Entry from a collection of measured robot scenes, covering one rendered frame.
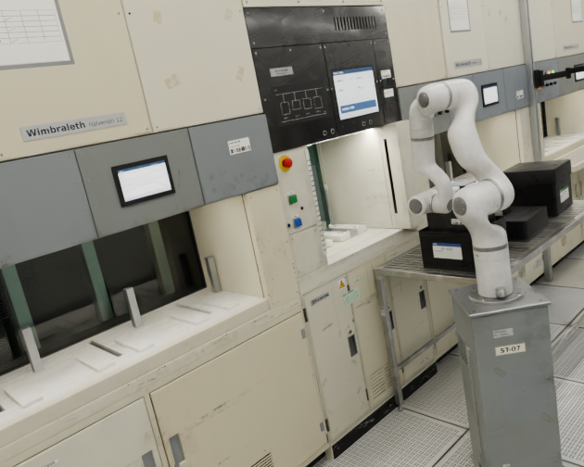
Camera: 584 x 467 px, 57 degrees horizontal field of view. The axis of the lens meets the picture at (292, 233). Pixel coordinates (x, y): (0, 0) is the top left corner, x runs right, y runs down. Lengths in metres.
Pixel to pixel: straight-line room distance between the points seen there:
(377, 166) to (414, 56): 0.61
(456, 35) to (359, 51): 0.88
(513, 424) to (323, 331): 0.82
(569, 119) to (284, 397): 3.96
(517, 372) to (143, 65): 1.65
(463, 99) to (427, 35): 1.13
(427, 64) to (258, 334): 1.72
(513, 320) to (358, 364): 0.87
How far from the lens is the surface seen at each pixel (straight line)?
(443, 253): 2.39
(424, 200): 2.16
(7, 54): 1.73
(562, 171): 3.18
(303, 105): 2.28
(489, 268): 2.01
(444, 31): 3.24
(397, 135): 2.67
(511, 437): 2.22
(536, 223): 2.80
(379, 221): 2.86
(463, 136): 1.97
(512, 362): 2.08
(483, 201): 1.91
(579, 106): 5.42
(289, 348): 2.26
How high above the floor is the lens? 1.54
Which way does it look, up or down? 12 degrees down
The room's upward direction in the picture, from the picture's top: 11 degrees counter-clockwise
